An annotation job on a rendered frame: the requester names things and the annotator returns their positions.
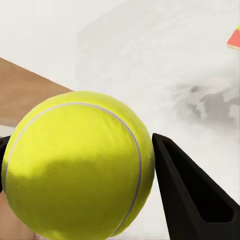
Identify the jigsaw puzzle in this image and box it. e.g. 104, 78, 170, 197
226, 24, 240, 51

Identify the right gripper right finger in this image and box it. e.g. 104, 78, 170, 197
152, 133, 240, 240

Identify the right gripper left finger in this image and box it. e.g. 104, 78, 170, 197
0, 136, 11, 193

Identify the tennis ball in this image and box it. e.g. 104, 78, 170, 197
1, 91, 156, 240

